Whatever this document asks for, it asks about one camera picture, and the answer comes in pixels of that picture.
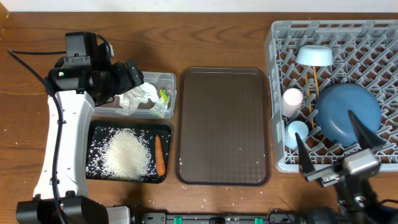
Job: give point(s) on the green snack wrapper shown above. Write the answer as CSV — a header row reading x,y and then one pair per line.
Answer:
x,y
160,107

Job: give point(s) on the orange carrot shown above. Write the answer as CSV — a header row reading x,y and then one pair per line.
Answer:
x,y
159,157

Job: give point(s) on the light blue cup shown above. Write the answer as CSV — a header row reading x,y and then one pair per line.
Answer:
x,y
295,127

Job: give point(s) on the white paper tissue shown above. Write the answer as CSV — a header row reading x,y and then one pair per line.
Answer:
x,y
130,100

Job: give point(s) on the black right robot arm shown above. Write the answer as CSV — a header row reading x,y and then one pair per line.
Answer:
x,y
350,177

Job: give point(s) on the pile of white rice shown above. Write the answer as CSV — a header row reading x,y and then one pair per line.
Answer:
x,y
126,155

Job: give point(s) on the black waste tray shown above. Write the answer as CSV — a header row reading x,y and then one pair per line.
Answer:
x,y
99,146

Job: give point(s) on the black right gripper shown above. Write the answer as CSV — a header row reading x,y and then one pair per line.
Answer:
x,y
328,178

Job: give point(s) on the pink cup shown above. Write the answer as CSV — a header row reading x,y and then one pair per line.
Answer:
x,y
292,99

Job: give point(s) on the light blue bowl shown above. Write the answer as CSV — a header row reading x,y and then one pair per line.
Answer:
x,y
315,55

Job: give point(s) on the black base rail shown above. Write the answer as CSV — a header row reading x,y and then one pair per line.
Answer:
x,y
217,218

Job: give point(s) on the brown serving tray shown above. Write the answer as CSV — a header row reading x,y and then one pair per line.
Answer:
x,y
223,136

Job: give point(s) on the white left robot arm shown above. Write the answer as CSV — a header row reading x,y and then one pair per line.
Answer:
x,y
83,78

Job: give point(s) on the wooden chopstick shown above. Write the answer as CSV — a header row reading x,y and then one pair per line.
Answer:
x,y
316,81
310,104

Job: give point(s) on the dark blue plate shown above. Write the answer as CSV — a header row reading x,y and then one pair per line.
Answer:
x,y
333,106

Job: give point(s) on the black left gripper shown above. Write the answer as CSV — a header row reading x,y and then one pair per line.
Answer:
x,y
127,81

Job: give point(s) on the clear plastic waste bin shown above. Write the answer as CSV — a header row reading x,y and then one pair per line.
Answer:
x,y
162,81

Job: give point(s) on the grey dishwasher rack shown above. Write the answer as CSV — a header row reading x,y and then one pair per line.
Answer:
x,y
364,53

